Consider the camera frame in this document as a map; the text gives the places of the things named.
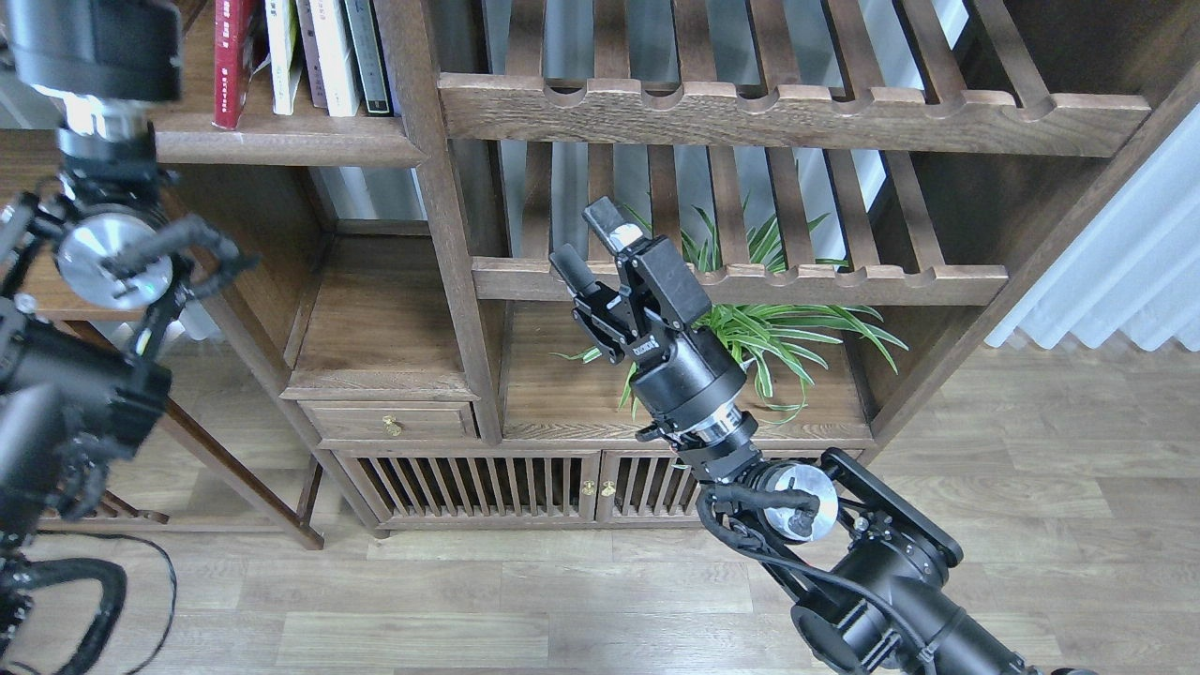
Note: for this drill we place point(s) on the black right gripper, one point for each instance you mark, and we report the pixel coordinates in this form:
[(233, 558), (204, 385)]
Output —
[(684, 377)]

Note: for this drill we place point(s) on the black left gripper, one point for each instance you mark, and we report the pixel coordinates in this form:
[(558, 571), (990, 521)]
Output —
[(127, 50)]

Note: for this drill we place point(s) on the red book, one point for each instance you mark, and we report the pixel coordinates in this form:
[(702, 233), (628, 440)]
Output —
[(238, 48)]

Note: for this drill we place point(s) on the yellow green book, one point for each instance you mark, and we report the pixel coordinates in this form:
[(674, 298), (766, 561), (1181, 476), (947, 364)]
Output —
[(283, 40)]

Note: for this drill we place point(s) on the maroon book white characters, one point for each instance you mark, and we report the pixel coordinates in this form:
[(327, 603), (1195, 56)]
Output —
[(314, 74)]

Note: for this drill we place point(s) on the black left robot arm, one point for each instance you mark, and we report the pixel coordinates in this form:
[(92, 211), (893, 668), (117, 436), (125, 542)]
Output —
[(72, 405)]

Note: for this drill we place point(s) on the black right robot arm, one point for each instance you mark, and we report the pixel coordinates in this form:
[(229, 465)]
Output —
[(864, 568)]

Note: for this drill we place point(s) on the white upright book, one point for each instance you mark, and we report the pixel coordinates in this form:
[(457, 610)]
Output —
[(336, 58)]

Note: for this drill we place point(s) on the green spider plant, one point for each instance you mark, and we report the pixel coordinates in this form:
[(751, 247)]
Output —
[(752, 331)]

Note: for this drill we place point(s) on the dark green upright book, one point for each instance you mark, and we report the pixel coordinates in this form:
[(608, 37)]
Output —
[(369, 55)]

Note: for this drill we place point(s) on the brass drawer knob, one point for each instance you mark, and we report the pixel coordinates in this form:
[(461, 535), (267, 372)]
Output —
[(392, 426)]

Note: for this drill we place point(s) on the dark wooden bookshelf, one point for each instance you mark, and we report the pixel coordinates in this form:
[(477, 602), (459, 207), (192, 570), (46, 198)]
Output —
[(404, 267)]

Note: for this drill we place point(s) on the dark wooden side table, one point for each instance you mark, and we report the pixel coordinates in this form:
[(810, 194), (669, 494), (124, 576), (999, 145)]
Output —
[(30, 154)]

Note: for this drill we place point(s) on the white curtain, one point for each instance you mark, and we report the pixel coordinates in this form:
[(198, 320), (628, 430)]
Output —
[(1135, 269)]

